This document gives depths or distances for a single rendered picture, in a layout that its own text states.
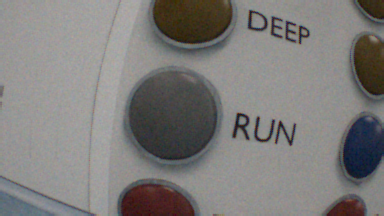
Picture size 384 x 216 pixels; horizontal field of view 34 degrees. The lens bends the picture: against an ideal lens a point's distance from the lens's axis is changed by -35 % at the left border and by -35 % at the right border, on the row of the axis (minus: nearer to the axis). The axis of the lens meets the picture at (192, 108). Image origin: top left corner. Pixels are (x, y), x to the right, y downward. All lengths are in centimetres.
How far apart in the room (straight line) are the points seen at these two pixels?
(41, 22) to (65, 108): 57
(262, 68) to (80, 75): 377
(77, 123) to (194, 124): 379
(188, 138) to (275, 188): 4
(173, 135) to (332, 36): 7
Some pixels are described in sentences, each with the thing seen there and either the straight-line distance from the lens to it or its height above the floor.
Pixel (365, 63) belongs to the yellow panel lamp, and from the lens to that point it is 28.
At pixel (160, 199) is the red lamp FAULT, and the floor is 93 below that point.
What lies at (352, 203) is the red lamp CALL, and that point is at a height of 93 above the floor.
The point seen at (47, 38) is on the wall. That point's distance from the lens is 408.
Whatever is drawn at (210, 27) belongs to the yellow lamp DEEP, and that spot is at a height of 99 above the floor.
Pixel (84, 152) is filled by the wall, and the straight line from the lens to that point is 407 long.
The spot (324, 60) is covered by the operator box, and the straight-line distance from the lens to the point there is 28.
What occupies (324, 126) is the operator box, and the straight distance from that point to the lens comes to 29.
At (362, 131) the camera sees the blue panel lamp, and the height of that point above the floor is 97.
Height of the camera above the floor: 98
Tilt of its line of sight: 3 degrees down
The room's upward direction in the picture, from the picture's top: 10 degrees clockwise
